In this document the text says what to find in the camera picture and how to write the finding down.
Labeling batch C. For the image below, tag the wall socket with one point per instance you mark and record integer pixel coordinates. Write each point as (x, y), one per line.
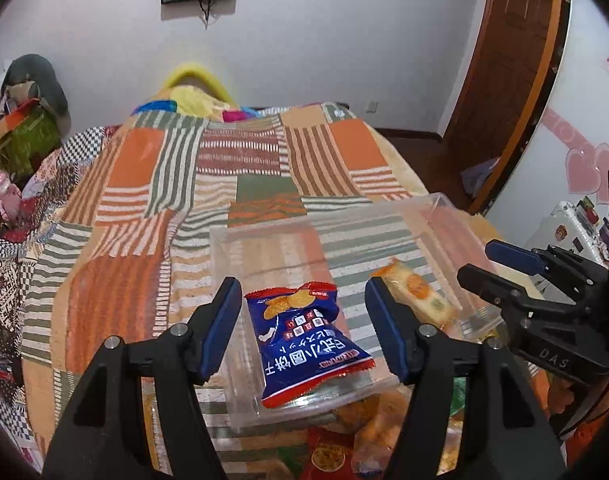
(372, 107)

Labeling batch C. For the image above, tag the red snack packet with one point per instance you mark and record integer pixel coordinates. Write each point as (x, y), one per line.
(329, 455)

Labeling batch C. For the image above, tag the blue biscuit snack packet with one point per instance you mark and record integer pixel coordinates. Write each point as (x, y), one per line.
(299, 344)

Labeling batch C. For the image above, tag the pink plush toy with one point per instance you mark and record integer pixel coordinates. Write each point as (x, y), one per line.
(10, 199)

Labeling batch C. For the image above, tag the yellow pillow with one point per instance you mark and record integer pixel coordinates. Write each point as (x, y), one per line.
(197, 92)

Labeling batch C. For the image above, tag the green patterned bag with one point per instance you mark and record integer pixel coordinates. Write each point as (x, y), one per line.
(24, 147)

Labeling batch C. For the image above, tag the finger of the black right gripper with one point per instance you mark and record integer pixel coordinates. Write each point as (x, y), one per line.
(491, 287)
(514, 257)

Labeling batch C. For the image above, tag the grey cushion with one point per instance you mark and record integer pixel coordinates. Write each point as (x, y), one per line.
(33, 77)

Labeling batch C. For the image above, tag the orange striped patchwork blanket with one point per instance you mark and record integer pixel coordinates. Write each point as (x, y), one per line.
(114, 233)

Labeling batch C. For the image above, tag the orange cake snack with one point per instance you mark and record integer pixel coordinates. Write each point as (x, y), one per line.
(409, 288)

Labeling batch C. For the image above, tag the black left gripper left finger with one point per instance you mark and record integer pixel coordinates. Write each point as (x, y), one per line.
(102, 433)

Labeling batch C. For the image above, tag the brown wooden door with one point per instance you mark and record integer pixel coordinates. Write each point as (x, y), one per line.
(505, 78)

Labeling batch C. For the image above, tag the white cabinet with stickers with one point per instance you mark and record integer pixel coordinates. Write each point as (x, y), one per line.
(574, 227)

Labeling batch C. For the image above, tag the pink heart wall sticker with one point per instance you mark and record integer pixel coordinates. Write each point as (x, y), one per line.
(587, 164)

